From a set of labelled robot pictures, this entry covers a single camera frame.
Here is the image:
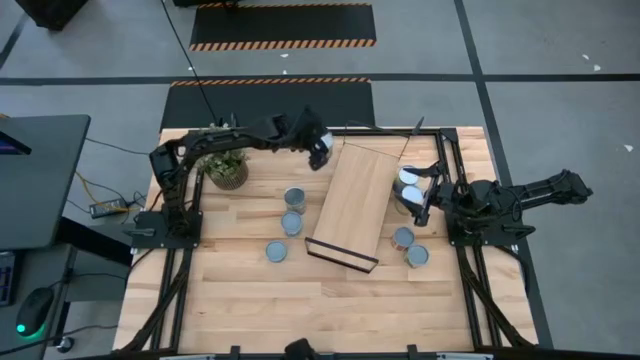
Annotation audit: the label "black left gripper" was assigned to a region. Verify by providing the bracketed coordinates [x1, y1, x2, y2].
[279, 105, 332, 172]

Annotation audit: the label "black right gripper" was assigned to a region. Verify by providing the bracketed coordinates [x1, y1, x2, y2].
[402, 160, 471, 228]

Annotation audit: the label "teal and yellow tin can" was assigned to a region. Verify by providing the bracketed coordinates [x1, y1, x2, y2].
[394, 184, 426, 207]

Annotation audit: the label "pale yellow label tin can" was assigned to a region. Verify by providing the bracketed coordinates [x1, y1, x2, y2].
[396, 165, 421, 189]

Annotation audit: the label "red white tomatoes tin can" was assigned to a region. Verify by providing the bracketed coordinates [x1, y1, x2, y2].
[390, 226, 416, 252]

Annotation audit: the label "green orange label tin can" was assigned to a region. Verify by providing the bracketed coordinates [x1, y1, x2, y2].
[283, 186, 307, 215]

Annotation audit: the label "green dotted tin can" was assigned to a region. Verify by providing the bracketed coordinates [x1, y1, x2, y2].
[404, 243, 430, 269]

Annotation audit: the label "mixed vegetables label tin can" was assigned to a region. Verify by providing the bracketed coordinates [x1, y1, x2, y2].
[280, 210, 304, 238]

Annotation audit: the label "short teal tin can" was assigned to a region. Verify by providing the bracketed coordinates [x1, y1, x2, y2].
[265, 240, 288, 264]

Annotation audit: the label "black hazard-striped floor mat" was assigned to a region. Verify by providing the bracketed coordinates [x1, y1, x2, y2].
[188, 2, 377, 52]
[159, 77, 376, 132]

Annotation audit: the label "green plant in ribbed pot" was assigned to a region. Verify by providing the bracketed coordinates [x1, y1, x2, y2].
[196, 122, 251, 192]

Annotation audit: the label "black rounded object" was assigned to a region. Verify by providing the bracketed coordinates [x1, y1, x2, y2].
[283, 338, 319, 360]

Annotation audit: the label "black power adapter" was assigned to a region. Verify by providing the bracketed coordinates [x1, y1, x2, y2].
[89, 198, 129, 220]

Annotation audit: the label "black desk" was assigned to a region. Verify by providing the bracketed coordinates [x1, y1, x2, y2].
[0, 113, 92, 251]

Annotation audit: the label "black box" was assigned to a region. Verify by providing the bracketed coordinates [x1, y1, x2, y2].
[13, 0, 90, 31]

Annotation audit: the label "black mouse with green light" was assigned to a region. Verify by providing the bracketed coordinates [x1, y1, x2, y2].
[15, 287, 55, 337]

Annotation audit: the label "black keyboard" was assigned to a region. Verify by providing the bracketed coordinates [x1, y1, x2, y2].
[0, 251, 19, 307]

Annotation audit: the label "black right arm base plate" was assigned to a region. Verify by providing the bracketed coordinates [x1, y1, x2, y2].
[446, 207, 536, 247]

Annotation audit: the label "black aluminium table frame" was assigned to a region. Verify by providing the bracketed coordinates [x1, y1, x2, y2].
[117, 127, 539, 360]

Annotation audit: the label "wooden shelf black metal frame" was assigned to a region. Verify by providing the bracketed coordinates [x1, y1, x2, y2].
[304, 116, 426, 275]

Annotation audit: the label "long black floor cable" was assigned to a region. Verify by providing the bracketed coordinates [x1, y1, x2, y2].
[159, 0, 221, 126]

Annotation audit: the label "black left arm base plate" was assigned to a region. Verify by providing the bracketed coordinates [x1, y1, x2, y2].
[131, 209, 204, 250]

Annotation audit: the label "yellow cable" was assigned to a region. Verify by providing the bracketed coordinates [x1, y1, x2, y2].
[74, 172, 119, 211]

